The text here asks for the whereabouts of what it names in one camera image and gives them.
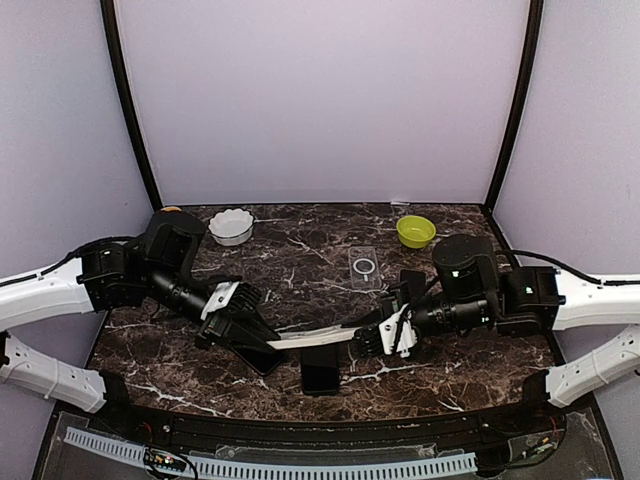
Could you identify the black front table rail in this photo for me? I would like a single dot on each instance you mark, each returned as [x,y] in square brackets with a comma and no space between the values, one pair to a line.
[483,428]

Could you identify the small circuit board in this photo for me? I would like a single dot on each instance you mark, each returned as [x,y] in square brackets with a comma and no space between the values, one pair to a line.
[156,459]

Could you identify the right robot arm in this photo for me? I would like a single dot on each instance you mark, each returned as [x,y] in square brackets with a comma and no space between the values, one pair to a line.
[470,292]

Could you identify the left black frame post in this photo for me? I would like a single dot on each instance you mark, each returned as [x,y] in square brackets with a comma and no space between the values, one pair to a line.
[123,88]

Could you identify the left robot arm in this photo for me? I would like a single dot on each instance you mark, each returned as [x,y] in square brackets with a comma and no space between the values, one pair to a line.
[116,272]

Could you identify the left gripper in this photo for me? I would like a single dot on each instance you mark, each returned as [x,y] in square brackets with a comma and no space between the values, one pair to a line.
[216,326]

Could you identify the right black frame post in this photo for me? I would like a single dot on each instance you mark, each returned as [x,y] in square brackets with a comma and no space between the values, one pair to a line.
[525,71]

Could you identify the green bowl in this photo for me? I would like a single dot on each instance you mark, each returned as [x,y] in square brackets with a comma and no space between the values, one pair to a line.
[415,232]

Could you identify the black phone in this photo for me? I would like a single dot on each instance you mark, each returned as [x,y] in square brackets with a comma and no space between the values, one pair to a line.
[319,367]
[263,364]

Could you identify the black phone left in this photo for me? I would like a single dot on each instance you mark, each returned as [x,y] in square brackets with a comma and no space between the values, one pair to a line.
[263,364]

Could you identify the patterned mug yellow inside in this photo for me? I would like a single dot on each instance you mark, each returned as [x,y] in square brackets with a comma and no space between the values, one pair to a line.
[172,208]

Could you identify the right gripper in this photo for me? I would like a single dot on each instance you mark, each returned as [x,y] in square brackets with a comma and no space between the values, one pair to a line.
[390,311]

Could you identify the black phone middle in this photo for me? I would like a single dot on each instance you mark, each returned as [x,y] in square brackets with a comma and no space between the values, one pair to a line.
[319,367]

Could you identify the white scalloped bowl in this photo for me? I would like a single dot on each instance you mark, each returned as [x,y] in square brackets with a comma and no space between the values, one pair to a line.
[232,227]

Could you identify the clear magsafe phone case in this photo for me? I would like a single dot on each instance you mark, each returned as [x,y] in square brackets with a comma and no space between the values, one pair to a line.
[364,268]

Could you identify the black frame post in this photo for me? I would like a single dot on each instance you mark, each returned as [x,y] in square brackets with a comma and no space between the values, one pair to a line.
[123,88]
[525,71]

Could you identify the white slotted cable duct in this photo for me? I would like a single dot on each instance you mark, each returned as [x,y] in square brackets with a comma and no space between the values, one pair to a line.
[207,467]

